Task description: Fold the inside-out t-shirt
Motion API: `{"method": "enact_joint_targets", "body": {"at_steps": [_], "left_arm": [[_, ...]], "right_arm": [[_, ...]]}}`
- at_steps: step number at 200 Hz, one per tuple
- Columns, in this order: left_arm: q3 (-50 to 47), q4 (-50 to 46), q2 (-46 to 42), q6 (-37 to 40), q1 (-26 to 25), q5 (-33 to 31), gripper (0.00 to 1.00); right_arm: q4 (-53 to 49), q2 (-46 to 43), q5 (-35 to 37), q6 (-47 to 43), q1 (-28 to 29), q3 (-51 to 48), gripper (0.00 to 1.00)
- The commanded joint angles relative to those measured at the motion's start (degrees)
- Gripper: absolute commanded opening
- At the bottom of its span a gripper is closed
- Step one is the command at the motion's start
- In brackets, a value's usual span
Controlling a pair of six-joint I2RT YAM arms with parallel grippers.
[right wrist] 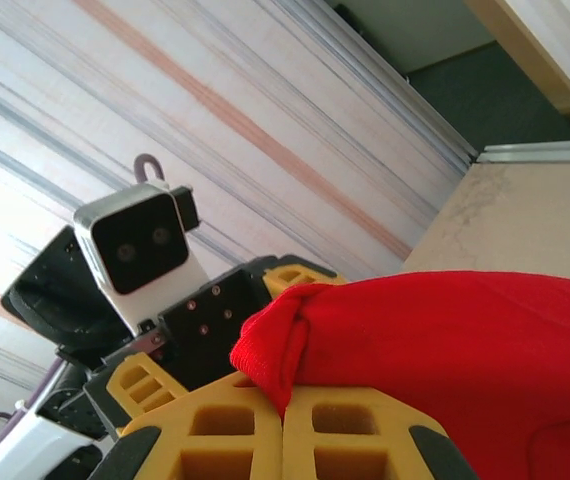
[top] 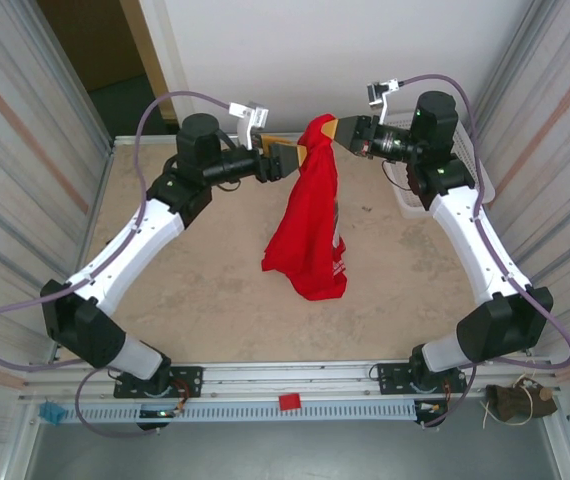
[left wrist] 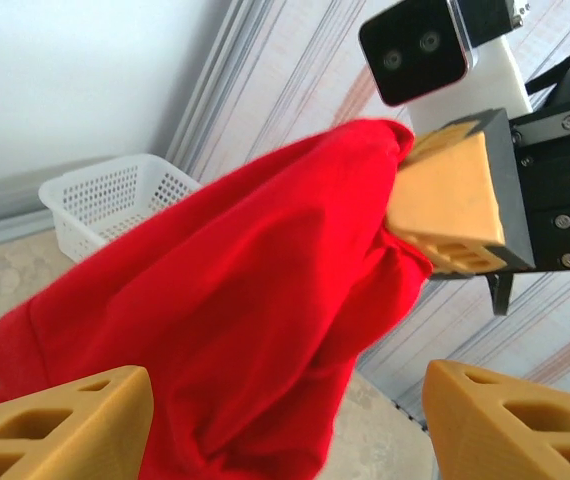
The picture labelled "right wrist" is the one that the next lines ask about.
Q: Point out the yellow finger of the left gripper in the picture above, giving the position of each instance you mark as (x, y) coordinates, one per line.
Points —
(140, 385)
(295, 277)

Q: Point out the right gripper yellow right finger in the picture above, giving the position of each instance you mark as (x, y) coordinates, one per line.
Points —
(355, 450)

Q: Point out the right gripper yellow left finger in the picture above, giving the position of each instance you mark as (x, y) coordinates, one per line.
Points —
(215, 440)

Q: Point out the red t-shirt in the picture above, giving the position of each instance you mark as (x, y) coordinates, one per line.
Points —
(440, 360)

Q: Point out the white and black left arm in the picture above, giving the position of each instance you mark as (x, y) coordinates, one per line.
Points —
(25, 440)

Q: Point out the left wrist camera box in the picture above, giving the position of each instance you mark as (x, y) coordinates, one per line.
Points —
(135, 240)

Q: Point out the aluminium corner post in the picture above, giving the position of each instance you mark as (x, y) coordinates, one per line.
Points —
(385, 80)

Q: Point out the aluminium table end rail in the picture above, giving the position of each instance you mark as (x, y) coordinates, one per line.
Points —
(540, 151)

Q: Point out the tan wooden door frame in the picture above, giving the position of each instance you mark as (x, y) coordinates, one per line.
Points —
(540, 62)

